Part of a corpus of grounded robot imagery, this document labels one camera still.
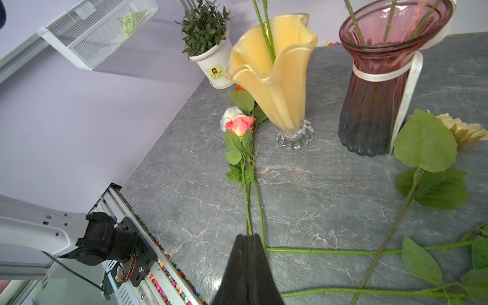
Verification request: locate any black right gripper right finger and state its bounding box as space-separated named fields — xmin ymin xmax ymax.
xmin=249 ymin=234 xmax=284 ymax=305

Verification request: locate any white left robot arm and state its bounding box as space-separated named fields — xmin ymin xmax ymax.
xmin=1 ymin=196 xmax=157 ymax=287

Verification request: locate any pink rose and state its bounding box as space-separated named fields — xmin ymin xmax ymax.
xmin=224 ymin=116 xmax=255 ymax=235
xmin=268 ymin=224 xmax=487 ymax=304

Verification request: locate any yellow ruffled glass vase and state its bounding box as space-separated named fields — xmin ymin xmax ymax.
xmin=226 ymin=13 xmax=318 ymax=149

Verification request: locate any orange yellow rose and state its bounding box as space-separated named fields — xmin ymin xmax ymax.
xmin=252 ymin=0 xmax=277 ymax=65

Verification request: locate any white wire side basket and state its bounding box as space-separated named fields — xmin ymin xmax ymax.
xmin=38 ymin=0 xmax=160 ymax=71

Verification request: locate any cream sunflower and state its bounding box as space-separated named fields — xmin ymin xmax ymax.
xmin=350 ymin=109 xmax=487 ymax=304

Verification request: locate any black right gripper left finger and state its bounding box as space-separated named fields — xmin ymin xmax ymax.
xmin=211 ymin=235 xmax=249 ymax=304

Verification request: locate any potted green plant white pot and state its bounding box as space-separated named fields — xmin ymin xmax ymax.
xmin=179 ymin=1 xmax=233 ymax=90

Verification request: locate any white rose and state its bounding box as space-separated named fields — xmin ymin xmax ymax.
xmin=220 ymin=91 xmax=267 ymax=250

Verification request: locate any green coiled wire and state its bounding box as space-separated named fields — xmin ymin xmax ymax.
xmin=116 ymin=9 xmax=151 ymax=38

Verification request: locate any dark red glass vase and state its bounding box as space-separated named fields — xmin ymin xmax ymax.
xmin=338 ymin=1 xmax=457 ymax=156

